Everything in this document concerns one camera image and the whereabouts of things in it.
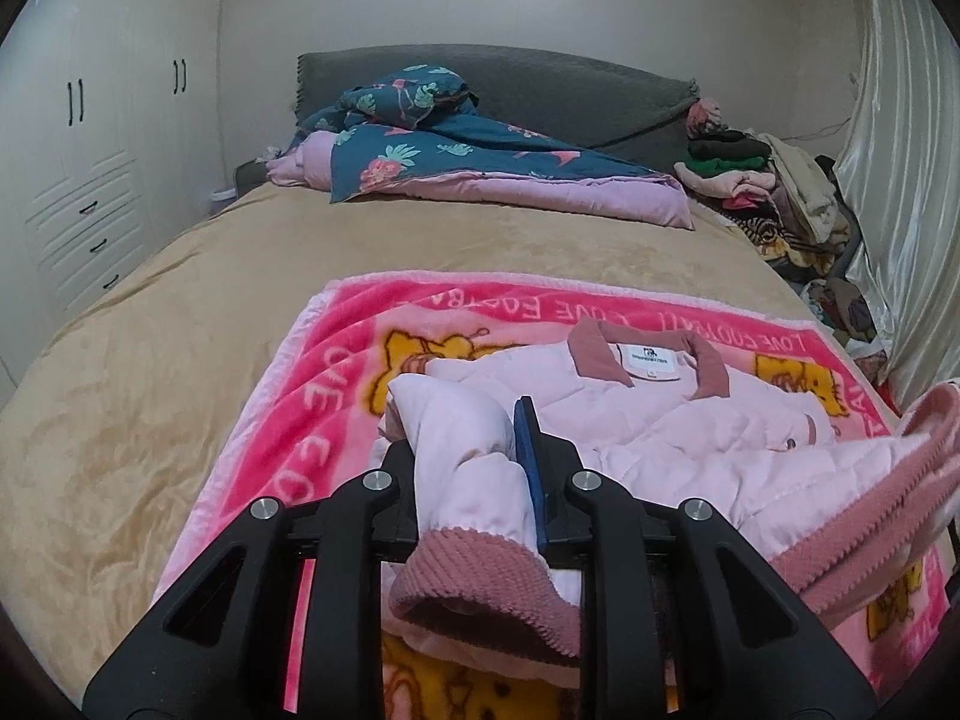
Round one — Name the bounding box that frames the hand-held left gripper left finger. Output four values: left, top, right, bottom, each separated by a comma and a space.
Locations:
81, 439, 418, 720

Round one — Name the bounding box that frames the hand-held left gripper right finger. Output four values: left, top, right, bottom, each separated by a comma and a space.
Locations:
513, 396, 880, 720

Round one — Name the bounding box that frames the pink quilted jacket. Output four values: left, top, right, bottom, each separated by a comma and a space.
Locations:
377, 317, 960, 685

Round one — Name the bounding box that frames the pile of clothes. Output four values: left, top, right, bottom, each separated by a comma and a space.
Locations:
673, 96, 895, 365

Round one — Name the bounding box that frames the pink printed blanket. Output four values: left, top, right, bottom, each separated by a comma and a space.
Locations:
150, 268, 960, 720

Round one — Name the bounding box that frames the beige bed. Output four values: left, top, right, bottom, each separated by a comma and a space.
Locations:
0, 178, 901, 695

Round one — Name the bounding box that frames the teal floral duvet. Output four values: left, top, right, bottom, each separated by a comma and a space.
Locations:
262, 116, 695, 231

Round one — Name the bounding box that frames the grey bedside stool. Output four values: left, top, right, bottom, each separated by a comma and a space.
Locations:
231, 160, 272, 197

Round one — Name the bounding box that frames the grey padded headboard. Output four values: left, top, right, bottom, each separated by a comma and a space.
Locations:
294, 45, 703, 170

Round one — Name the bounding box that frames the teal floral pillow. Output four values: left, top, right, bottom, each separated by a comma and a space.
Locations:
336, 66, 481, 130

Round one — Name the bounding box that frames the white wardrobe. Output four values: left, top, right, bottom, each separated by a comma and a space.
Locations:
0, 0, 227, 395

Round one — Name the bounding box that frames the cream satin curtain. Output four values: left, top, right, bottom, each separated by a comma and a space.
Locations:
831, 0, 960, 410

